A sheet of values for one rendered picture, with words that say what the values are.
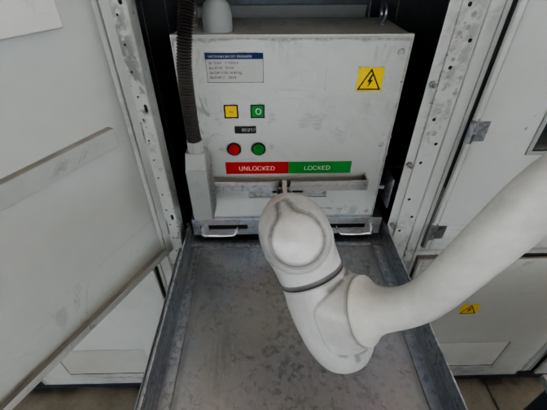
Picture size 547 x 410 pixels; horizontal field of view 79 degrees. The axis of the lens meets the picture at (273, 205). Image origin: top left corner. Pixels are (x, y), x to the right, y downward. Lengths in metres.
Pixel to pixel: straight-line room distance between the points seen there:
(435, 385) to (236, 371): 0.39
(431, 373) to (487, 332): 0.74
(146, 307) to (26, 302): 0.50
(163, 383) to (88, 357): 0.83
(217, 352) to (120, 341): 0.69
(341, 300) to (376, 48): 0.52
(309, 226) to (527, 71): 0.59
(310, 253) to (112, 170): 0.52
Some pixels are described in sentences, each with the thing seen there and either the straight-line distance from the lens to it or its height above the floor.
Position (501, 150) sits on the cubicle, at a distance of 0.94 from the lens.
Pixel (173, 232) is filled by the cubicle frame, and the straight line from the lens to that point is 0.97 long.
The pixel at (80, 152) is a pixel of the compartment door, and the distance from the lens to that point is 0.73.
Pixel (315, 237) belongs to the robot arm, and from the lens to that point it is 0.43.
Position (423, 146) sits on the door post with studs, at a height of 1.16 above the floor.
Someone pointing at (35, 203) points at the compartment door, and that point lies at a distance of 0.73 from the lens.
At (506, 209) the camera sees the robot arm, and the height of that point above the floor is 1.33.
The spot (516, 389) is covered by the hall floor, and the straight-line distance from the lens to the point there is 1.98.
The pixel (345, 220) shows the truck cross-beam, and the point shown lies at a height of 0.92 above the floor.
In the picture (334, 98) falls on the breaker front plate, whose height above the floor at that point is 1.26.
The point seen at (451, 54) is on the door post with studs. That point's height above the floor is 1.36.
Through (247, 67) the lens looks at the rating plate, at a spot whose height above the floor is 1.33.
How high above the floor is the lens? 1.53
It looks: 38 degrees down
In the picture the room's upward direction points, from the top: straight up
